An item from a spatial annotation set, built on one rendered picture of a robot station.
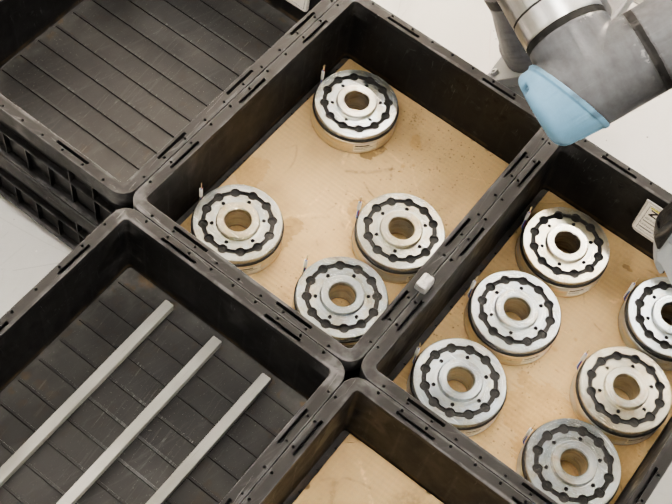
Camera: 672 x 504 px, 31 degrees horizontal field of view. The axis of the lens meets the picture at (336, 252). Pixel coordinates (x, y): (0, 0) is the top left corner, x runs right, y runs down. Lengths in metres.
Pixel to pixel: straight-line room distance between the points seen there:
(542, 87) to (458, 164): 0.45
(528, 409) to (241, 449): 0.31
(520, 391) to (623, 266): 0.21
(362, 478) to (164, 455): 0.20
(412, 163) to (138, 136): 0.33
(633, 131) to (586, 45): 0.71
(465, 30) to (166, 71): 0.48
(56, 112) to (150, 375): 0.36
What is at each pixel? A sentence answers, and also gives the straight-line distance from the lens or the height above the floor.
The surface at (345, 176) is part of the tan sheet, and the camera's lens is 1.42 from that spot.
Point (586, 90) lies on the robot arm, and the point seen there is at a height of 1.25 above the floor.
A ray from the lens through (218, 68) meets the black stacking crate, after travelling 1.50.
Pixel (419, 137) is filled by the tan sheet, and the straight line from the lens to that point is 1.47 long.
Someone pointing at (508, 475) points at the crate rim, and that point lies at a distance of 1.18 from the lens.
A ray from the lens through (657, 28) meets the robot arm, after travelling 1.02.
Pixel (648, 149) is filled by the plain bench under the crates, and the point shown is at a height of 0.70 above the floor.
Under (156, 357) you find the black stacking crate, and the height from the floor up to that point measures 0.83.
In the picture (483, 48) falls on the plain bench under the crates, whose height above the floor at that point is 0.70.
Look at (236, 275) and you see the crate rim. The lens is 1.23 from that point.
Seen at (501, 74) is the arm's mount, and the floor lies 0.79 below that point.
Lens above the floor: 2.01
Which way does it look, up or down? 59 degrees down
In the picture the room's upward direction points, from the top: 12 degrees clockwise
